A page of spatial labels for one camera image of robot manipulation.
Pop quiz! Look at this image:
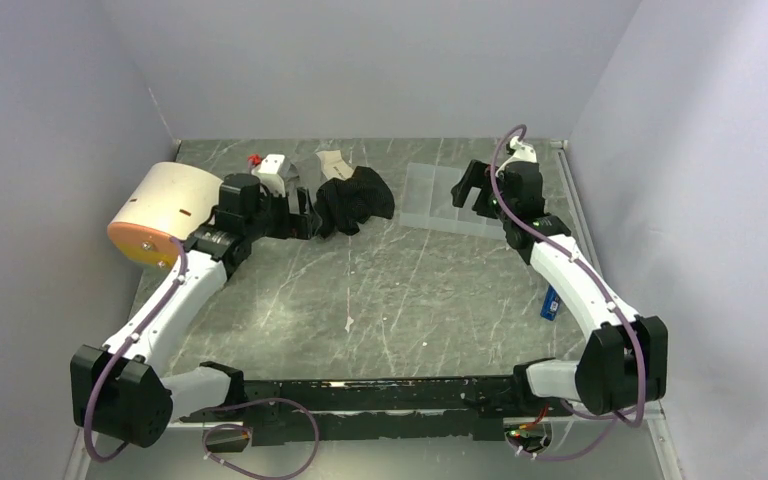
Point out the grey underwear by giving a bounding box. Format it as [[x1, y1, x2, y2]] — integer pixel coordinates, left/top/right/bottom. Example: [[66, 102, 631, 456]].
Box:
[[291, 150, 355, 198]]

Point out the black striped underwear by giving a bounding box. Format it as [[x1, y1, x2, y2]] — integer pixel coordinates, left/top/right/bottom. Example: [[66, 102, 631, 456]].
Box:
[[314, 166, 395, 239]]

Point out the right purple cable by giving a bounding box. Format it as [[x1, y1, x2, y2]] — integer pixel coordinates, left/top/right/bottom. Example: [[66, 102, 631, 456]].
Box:
[[486, 124, 648, 464]]

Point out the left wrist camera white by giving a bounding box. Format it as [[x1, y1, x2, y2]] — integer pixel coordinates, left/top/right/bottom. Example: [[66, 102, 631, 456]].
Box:
[[248, 154, 291, 196]]

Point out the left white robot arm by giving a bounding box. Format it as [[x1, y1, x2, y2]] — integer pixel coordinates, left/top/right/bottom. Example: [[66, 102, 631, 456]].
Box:
[[70, 173, 320, 460]]

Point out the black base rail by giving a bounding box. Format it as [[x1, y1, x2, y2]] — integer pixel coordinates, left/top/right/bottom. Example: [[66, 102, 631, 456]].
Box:
[[182, 374, 569, 446]]

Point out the clear plastic organizer box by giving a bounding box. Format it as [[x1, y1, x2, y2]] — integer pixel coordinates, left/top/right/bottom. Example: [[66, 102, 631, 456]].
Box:
[[398, 163, 505, 240]]

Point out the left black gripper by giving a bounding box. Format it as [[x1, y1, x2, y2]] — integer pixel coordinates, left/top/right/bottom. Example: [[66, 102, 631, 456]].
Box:
[[244, 185, 321, 242]]

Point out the cream cylindrical drum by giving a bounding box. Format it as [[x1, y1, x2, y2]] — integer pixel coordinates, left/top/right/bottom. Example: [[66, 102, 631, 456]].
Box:
[[107, 162, 222, 269]]

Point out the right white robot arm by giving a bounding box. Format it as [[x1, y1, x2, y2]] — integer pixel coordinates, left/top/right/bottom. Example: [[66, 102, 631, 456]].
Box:
[[451, 160, 668, 415]]

